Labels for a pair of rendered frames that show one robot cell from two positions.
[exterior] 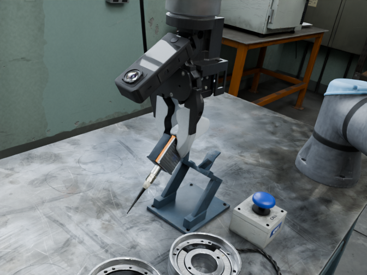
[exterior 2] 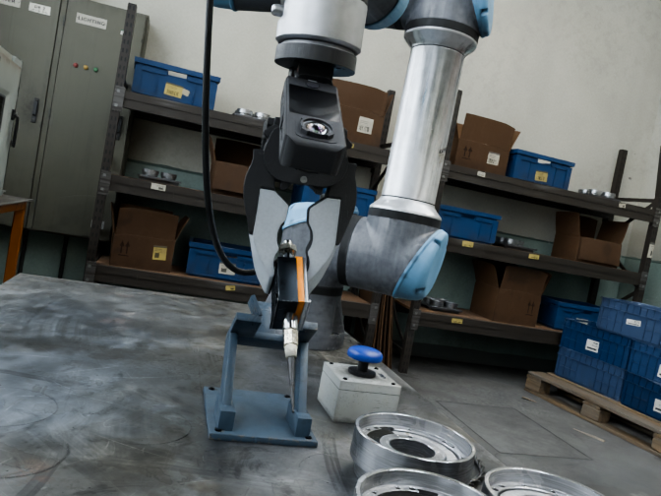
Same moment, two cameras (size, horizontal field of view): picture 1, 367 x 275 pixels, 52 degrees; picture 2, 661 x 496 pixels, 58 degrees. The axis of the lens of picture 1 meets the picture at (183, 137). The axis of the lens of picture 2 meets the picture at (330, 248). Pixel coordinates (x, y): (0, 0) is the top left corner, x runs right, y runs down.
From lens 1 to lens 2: 0.48 m
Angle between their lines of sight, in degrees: 54
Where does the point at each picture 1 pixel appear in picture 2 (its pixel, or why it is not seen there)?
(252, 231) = (374, 403)
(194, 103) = (350, 188)
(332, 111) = not seen: hidden behind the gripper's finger
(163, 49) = (314, 96)
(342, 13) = (41, 176)
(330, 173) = (327, 332)
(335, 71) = (42, 268)
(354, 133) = (361, 262)
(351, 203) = not seen: hidden behind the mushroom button
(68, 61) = not seen: outside the picture
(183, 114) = (327, 212)
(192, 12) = (353, 41)
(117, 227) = (220, 480)
